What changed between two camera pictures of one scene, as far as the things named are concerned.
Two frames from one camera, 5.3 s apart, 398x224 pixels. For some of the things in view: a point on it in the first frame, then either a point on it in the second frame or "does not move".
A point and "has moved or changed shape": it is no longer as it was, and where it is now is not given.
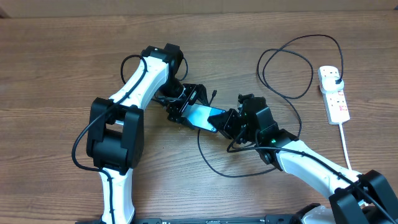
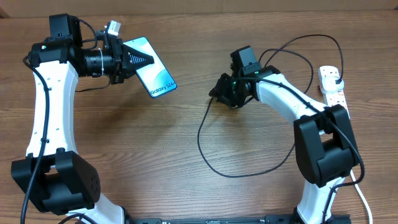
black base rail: (275, 219) does not move
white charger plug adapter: (328, 84) does not move
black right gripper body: (239, 127) -> (232, 93)
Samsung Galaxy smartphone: (198, 115) has moved or changed shape
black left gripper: (194, 90) -> (122, 55)
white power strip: (335, 102) does not move
